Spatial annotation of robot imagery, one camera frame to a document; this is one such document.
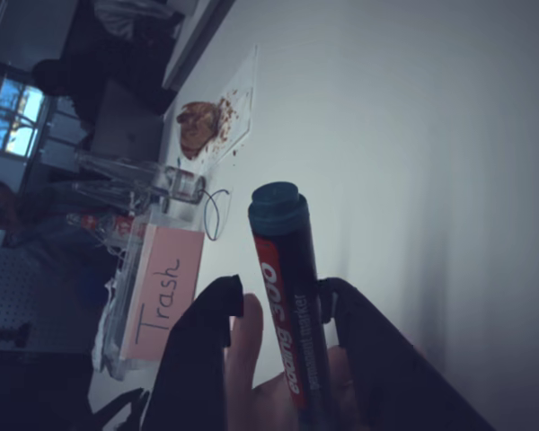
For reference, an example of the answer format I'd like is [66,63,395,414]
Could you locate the seated background person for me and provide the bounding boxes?
[0,177,31,247]

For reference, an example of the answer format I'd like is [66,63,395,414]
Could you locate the grey laptop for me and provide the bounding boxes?
[91,78,163,159]

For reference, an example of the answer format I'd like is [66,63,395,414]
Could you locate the bright window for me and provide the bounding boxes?
[0,75,51,158]

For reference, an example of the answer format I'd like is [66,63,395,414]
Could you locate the clear glass bottle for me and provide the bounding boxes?
[69,179,172,213]
[74,150,208,206]

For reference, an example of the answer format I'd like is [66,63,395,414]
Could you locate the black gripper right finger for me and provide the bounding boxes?
[317,277,498,431]

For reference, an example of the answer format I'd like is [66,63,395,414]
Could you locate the green edding permanent marker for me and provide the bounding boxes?
[247,180,338,431]

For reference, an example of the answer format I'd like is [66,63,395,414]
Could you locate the blue wire loop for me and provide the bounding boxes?
[199,188,232,242]

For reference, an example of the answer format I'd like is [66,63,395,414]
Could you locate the brown pastry leftover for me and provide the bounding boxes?
[176,101,221,160]

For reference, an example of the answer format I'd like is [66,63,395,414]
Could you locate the person's left hand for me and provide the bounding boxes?
[224,294,358,431]

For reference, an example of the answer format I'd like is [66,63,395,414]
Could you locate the pink paper trash label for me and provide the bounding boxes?
[119,225,206,361]

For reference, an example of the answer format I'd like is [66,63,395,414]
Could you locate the clear plastic trash box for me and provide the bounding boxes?
[92,213,208,383]

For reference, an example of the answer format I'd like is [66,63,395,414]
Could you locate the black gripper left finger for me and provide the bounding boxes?
[138,274,244,431]

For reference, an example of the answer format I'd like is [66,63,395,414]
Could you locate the clear plastic sheet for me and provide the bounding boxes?
[163,43,260,180]

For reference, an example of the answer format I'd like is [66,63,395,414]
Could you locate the bottle with red label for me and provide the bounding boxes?
[66,210,150,246]

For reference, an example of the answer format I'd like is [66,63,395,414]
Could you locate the grey perforated panel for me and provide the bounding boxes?
[0,248,118,354]

